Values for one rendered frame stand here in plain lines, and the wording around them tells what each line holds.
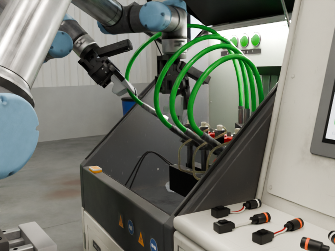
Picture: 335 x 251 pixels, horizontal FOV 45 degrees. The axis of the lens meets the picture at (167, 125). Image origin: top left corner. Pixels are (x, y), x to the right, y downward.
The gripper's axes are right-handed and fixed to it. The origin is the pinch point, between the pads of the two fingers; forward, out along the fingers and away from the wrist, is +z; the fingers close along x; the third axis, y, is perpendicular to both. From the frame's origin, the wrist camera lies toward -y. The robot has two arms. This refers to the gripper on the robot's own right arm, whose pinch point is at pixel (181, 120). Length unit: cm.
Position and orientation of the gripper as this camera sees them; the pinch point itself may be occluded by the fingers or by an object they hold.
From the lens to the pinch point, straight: 124.6
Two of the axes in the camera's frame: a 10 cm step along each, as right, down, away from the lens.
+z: 0.2, 9.9, 1.4
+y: -8.8, 0.8, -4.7
